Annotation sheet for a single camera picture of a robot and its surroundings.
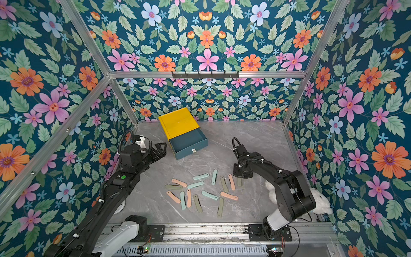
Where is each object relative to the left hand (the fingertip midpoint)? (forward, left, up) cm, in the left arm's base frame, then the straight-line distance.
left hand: (162, 146), depth 77 cm
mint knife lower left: (-19, -7, -24) cm, 32 cm away
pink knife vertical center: (-19, -10, -24) cm, 32 cm away
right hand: (-7, -40, -21) cm, 46 cm away
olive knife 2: (-22, -15, -24) cm, 36 cm away
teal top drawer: (+6, -12, -6) cm, 15 cm away
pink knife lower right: (-19, -32, -24) cm, 44 cm away
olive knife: (-11, -1, -24) cm, 27 cm away
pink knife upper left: (-9, -5, -24) cm, 26 cm away
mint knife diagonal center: (-17, -22, -25) cm, 37 cm away
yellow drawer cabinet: (+18, -5, -3) cm, 19 cm away
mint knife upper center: (-6, -17, -24) cm, 30 cm away
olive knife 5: (-24, -27, -25) cm, 44 cm away
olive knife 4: (-12, -38, -22) cm, 45 cm away
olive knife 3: (-13, -30, -24) cm, 41 cm away
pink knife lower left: (-18, -3, -24) cm, 30 cm away
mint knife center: (-11, -14, -24) cm, 29 cm away
